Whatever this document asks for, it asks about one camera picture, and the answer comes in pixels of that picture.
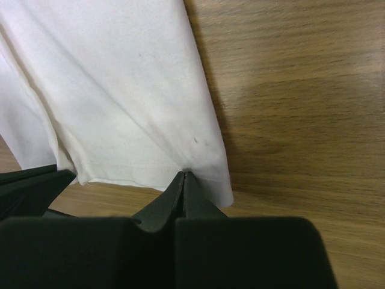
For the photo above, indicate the white t shirt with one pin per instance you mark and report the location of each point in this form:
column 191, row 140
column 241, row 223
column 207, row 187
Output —
column 114, row 91

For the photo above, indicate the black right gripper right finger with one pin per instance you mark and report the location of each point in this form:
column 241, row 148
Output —
column 216, row 251

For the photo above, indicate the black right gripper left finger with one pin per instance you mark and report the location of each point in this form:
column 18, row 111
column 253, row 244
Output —
column 60, row 251

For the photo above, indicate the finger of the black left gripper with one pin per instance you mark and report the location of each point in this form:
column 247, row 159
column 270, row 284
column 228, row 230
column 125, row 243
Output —
column 30, row 192

